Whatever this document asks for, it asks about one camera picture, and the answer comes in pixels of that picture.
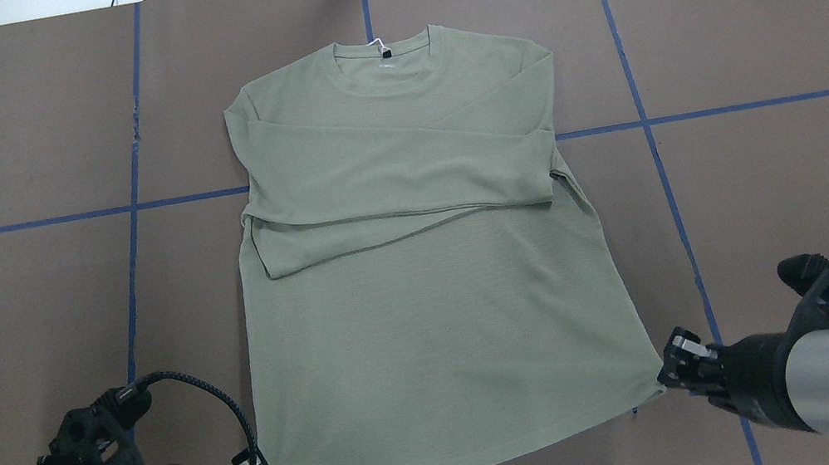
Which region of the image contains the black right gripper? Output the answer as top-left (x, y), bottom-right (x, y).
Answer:
top-left (657, 326), bottom-right (806, 432)

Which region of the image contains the olive green long-sleeve shirt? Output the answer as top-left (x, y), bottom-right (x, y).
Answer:
top-left (224, 25), bottom-right (664, 465)

